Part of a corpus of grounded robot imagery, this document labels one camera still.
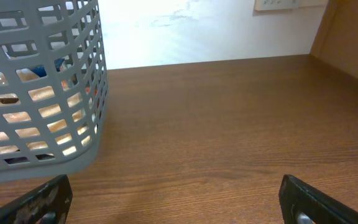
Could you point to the blue pasta box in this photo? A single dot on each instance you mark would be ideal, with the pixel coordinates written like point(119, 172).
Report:
point(39, 70)

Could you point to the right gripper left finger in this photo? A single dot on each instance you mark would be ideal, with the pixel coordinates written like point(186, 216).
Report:
point(48, 203)

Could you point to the orange spaghetti packet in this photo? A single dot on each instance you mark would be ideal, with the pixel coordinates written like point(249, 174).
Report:
point(71, 87)

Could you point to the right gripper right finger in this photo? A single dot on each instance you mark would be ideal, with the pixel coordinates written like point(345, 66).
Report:
point(302, 203)

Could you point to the grey plastic shopping basket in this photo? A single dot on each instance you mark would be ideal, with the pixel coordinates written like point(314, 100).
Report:
point(37, 32)

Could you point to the cream paper bag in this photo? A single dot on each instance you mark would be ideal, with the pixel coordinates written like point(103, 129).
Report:
point(46, 112)

